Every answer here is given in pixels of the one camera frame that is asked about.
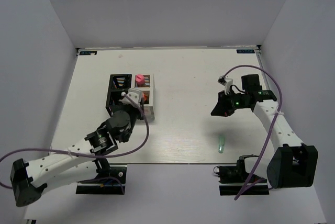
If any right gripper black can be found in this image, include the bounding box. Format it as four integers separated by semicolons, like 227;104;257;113
211;89;250;117

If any orange black highlighter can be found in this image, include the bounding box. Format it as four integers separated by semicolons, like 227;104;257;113
142;93;147;103

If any pink capped clear tube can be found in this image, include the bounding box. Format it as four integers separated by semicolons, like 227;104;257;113
135;74;145;87

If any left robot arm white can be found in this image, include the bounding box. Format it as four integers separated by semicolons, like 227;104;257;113
10;94;146;207

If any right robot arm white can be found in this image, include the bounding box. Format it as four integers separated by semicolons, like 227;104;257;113
211;74;318;188

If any black mesh organizer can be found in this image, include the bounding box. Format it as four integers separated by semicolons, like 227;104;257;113
105;74;131;116

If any white mesh organizer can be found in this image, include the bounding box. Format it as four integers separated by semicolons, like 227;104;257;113
131;74;155;122

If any green translucent small tube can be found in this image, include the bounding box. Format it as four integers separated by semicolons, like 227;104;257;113
218;135;225;153

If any right blue table label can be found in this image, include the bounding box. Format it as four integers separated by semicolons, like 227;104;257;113
236;49;255;54

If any blue table label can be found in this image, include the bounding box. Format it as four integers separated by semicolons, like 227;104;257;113
236;49;255;54
79;51;97;55

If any left blue table label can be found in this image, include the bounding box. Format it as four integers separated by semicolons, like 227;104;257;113
79;51;97;55

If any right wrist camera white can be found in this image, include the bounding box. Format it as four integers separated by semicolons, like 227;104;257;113
218;76;233;95

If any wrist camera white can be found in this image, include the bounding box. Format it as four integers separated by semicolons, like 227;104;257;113
119;88;143;108
218;76;233;95

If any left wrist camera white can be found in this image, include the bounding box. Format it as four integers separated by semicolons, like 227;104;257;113
119;88;143;108

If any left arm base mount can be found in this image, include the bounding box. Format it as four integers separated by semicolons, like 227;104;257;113
75;164;127;195

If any right aluminium table rail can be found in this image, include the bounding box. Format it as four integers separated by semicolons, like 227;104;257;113
256;45;270;89

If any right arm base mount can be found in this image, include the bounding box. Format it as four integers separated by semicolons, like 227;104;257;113
213;155;270;196

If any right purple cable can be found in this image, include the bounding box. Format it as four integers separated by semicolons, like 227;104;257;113
224;64;284;200

